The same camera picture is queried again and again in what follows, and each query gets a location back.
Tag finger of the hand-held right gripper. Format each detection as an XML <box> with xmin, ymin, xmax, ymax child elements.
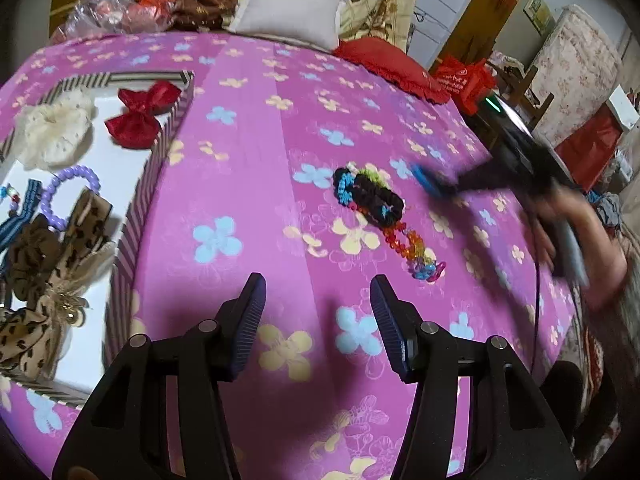
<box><xmin>409</xmin><ymin>161</ymin><xmax>463</xmax><ymax>199</ymax></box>

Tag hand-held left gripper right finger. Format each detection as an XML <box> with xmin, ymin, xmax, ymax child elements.
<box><xmin>370</xmin><ymin>275</ymin><xmax>581</xmax><ymax>480</ymax></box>

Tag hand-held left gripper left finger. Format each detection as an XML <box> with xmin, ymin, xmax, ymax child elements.
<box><xmin>52</xmin><ymin>272</ymin><xmax>268</xmax><ymax>480</ymax></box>

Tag black colourful hair tie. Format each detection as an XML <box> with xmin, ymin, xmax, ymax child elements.
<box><xmin>332</xmin><ymin>162</ymin><xmax>406</xmax><ymax>226</ymax></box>

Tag chevron striped gift box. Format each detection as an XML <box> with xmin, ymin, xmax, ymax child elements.
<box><xmin>0</xmin><ymin>70</ymin><xmax>196</xmax><ymax>409</ymax></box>

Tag leopard print bow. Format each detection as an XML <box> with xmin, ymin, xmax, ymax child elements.
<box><xmin>0</xmin><ymin>190</ymin><xmax>119</xmax><ymax>380</ymax></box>

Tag brown scrunchie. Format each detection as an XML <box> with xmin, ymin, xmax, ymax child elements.
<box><xmin>7</xmin><ymin>215</ymin><xmax>64</xmax><ymax>297</ymax></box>

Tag purple bead bracelet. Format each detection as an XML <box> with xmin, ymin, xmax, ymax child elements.
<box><xmin>39</xmin><ymin>165</ymin><xmax>101</xmax><ymax>229</ymax></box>

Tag red satin bow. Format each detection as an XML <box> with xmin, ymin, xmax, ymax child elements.
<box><xmin>104</xmin><ymin>82</ymin><xmax>182</xmax><ymax>150</ymax></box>

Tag blue striped headband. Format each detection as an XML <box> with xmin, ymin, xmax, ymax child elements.
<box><xmin>0</xmin><ymin>179</ymin><xmax>49</xmax><ymax>272</ymax></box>

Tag multicoloured bead bracelet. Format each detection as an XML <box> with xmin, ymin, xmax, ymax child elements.
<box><xmin>0</xmin><ymin>184</ymin><xmax>24</xmax><ymax>212</ymax></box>

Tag white polka dot scrunchie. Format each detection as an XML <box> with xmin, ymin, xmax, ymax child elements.
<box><xmin>14</xmin><ymin>92</ymin><xmax>96</xmax><ymax>169</ymax></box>

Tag person's right forearm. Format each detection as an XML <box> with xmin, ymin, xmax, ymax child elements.
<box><xmin>580</xmin><ymin>217</ymin><xmax>632</xmax><ymax>312</ymax></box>

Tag person's right hand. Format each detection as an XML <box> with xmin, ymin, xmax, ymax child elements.
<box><xmin>537</xmin><ymin>192</ymin><xmax>604</xmax><ymax>262</ymax></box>

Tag wooden chair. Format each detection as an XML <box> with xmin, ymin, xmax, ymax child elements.
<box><xmin>492</xmin><ymin>52</ymin><xmax>557</xmax><ymax>127</ymax></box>

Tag red shopping bag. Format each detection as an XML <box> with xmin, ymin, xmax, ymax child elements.
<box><xmin>432</xmin><ymin>55</ymin><xmax>497</xmax><ymax>114</ymax></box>

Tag floral mattress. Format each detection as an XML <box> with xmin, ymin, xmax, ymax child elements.
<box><xmin>529</xmin><ymin>4</ymin><xmax>627</xmax><ymax>142</ymax></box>

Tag red frilled cushion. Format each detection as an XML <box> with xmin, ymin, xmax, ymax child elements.
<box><xmin>332</xmin><ymin>37</ymin><xmax>444</xmax><ymax>104</ymax></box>

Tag pink floral bed sheet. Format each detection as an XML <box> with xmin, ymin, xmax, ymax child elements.
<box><xmin>0</xmin><ymin>30</ymin><xmax>583</xmax><ymax>480</ymax></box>

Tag grey pillow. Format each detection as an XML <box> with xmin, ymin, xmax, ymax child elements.
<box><xmin>234</xmin><ymin>0</ymin><xmax>352</xmax><ymax>52</ymax></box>

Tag clear plastic bags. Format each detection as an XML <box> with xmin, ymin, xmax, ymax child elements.
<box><xmin>52</xmin><ymin>0</ymin><xmax>176</xmax><ymax>44</ymax></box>

